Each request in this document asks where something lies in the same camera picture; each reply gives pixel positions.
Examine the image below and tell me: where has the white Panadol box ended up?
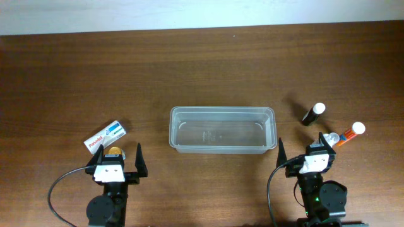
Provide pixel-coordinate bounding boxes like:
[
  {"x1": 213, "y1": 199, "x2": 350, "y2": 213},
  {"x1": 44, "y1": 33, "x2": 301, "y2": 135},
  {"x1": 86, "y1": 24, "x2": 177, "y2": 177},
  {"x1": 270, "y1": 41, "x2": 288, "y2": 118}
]
[{"x1": 83, "y1": 120, "x2": 126, "y2": 154}]

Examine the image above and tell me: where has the left black cable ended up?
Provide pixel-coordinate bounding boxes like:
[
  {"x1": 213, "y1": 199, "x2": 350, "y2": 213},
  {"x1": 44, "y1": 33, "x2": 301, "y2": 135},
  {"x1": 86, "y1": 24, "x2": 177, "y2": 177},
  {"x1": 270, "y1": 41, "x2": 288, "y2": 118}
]
[{"x1": 47, "y1": 166, "x2": 92, "y2": 227}]

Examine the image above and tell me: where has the clear plastic container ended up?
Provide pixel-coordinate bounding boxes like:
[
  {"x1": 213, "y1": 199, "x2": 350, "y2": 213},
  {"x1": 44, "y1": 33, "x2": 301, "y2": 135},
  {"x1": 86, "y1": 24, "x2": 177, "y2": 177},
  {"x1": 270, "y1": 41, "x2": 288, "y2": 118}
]
[{"x1": 169, "y1": 106, "x2": 277, "y2": 154}]

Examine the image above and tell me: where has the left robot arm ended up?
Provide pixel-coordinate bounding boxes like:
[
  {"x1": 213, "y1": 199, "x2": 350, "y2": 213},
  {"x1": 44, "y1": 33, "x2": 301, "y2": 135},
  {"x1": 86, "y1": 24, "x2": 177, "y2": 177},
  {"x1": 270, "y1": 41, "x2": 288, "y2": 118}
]
[{"x1": 85, "y1": 144, "x2": 148, "y2": 227}]

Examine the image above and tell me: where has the black cable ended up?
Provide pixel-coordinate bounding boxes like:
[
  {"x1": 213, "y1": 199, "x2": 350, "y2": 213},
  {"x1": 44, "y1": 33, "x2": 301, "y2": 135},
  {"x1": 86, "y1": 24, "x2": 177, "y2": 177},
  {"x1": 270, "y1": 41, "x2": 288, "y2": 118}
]
[
  {"x1": 47, "y1": 166, "x2": 92, "y2": 227},
  {"x1": 266, "y1": 156, "x2": 306, "y2": 227}
]

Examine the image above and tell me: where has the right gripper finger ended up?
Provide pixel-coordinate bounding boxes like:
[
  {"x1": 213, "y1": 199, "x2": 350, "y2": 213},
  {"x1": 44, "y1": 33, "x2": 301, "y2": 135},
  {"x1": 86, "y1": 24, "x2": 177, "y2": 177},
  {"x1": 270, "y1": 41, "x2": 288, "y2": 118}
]
[
  {"x1": 318, "y1": 132, "x2": 335, "y2": 154},
  {"x1": 276, "y1": 138, "x2": 287, "y2": 168}
]

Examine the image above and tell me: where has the white squeeze bottle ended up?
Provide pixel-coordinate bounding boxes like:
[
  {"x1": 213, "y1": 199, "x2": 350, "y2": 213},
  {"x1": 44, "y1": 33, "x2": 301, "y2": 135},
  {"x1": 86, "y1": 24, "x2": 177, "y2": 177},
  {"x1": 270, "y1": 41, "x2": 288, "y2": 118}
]
[{"x1": 312, "y1": 132, "x2": 340, "y2": 147}]

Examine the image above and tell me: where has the right black cable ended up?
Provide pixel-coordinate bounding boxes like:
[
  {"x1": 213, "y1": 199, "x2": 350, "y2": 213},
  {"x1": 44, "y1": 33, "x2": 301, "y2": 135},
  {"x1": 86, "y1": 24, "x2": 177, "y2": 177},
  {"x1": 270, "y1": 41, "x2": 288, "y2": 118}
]
[{"x1": 266, "y1": 156, "x2": 306, "y2": 227}]

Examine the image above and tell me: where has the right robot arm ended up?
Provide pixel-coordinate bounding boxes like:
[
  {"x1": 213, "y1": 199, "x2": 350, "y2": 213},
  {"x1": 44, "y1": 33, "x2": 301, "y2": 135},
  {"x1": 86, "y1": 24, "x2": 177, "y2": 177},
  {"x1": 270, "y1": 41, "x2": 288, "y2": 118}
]
[{"x1": 270, "y1": 132, "x2": 368, "y2": 227}]

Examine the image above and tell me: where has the dark bottle white cap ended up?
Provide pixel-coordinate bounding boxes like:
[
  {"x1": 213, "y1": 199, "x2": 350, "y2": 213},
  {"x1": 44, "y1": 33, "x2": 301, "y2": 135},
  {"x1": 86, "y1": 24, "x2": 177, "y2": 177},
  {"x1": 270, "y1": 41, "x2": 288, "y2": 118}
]
[{"x1": 302, "y1": 103, "x2": 326, "y2": 126}]

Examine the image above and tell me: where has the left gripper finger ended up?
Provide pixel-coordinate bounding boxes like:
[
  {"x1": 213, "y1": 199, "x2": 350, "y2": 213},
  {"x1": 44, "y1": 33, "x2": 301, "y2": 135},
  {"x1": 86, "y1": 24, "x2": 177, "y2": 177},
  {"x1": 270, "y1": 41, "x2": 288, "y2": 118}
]
[
  {"x1": 87, "y1": 144, "x2": 104, "y2": 166},
  {"x1": 135, "y1": 143, "x2": 148, "y2": 177}
]

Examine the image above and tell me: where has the orange tube white cap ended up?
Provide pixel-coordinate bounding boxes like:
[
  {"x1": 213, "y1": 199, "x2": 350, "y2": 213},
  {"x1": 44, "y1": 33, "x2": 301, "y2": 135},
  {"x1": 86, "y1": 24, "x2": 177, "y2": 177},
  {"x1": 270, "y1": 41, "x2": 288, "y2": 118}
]
[{"x1": 336, "y1": 122, "x2": 365, "y2": 146}]

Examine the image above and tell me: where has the small gold-cap bottle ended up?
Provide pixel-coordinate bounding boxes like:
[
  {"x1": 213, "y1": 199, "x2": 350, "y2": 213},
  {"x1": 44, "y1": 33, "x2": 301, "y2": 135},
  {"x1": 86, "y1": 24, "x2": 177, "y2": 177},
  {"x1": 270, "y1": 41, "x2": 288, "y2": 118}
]
[{"x1": 107, "y1": 147, "x2": 126, "y2": 160}]

